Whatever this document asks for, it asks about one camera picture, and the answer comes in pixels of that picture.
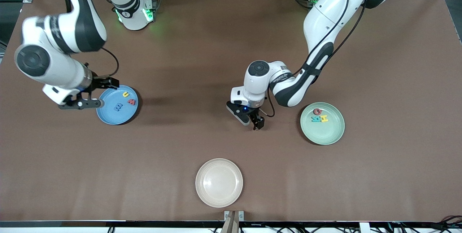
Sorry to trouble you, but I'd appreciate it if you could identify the light green plate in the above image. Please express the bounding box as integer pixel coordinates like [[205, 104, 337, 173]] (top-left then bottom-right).
[[300, 102, 345, 146]]

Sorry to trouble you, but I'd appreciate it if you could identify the beige plate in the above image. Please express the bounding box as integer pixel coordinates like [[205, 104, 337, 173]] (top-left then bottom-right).
[[195, 158, 243, 208]]

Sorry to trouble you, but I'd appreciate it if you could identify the red and black cable bundle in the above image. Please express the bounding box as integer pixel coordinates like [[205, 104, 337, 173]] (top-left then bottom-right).
[[428, 215, 462, 233]]

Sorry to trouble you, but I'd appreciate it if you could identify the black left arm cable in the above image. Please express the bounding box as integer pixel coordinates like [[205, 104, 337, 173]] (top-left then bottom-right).
[[266, 0, 369, 118]]

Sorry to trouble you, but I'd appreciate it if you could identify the blue plate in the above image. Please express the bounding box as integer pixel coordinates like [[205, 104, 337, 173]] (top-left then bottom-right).
[[96, 85, 139, 126]]

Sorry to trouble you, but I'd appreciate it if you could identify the metal table edge bracket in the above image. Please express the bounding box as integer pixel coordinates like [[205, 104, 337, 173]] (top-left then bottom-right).
[[224, 210, 245, 233]]

